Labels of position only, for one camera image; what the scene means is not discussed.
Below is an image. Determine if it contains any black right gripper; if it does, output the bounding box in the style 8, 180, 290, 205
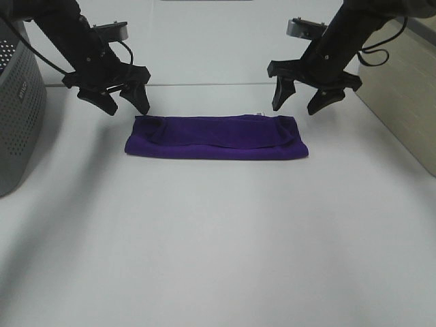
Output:
267, 40, 362, 115

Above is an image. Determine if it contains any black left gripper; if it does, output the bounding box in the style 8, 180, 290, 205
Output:
62, 42, 151, 116

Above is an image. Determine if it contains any purple towel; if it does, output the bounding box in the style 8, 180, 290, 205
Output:
125, 114, 309, 161

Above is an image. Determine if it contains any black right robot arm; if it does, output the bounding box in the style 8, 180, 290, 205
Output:
267, 1, 435, 115

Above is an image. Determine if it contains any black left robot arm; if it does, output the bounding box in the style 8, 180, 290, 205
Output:
1, 1, 151, 116

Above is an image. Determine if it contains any beige storage box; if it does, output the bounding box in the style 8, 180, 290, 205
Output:
357, 18, 435, 174

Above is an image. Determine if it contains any grey perforated plastic basket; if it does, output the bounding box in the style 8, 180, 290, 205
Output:
1, 20, 47, 196

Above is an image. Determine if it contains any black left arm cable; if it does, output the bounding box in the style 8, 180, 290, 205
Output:
0, 15, 134, 74

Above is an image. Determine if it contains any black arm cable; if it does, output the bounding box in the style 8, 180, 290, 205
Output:
0, 15, 134, 74
357, 16, 409, 68

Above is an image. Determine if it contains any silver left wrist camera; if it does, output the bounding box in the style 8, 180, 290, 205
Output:
91, 21, 129, 43

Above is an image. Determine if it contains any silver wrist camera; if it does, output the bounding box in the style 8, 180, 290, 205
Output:
286, 17, 328, 40
91, 21, 129, 43

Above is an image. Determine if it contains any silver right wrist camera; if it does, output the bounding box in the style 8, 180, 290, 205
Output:
286, 17, 328, 40

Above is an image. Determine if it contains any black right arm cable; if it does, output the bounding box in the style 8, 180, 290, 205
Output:
357, 16, 409, 68

